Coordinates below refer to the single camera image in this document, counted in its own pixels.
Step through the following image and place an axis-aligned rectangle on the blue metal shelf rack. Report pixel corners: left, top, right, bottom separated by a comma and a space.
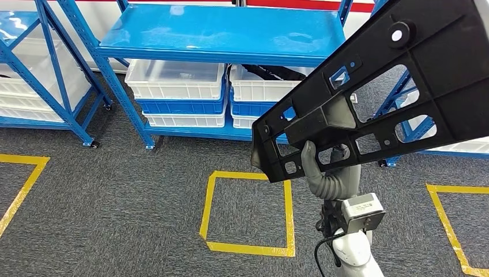
372, 66, 489, 169
57, 0, 389, 151
0, 0, 114, 149

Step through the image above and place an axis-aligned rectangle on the black plastic bracket part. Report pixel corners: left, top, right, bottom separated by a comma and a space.
250, 0, 489, 184

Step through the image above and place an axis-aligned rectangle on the red barrier belt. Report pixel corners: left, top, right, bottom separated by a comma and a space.
246, 0, 375, 13

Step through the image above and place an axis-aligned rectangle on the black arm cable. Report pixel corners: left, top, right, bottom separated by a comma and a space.
314, 233, 345, 277

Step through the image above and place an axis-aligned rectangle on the yellow floor tape square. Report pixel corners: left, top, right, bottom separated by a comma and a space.
426, 183, 489, 277

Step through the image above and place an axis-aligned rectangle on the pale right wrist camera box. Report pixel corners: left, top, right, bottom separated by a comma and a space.
341, 193, 386, 234

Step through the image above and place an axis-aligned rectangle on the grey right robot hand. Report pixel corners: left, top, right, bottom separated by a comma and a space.
300, 140, 362, 201

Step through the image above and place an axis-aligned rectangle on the black part in crate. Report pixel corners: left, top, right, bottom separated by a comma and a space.
241, 64, 306, 82

